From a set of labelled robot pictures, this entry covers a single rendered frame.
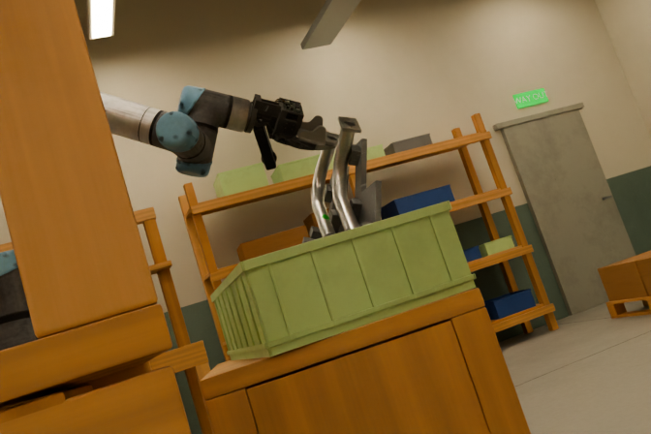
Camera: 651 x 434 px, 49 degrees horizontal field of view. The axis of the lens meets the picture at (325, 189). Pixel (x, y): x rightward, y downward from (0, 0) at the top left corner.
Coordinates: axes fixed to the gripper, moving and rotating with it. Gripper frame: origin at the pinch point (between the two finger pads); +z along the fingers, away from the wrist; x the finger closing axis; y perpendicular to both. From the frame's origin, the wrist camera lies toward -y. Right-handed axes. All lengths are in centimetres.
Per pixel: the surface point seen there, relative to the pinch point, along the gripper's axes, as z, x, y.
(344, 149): -1.9, -18.5, 8.0
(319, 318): -6, -53, -9
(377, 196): 2.6, -33.7, 7.0
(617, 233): 481, 456, -226
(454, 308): 17, -53, -2
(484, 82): 313, 565, -135
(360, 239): -0.7, -42.8, 2.2
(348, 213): -0.9, -32.0, 0.9
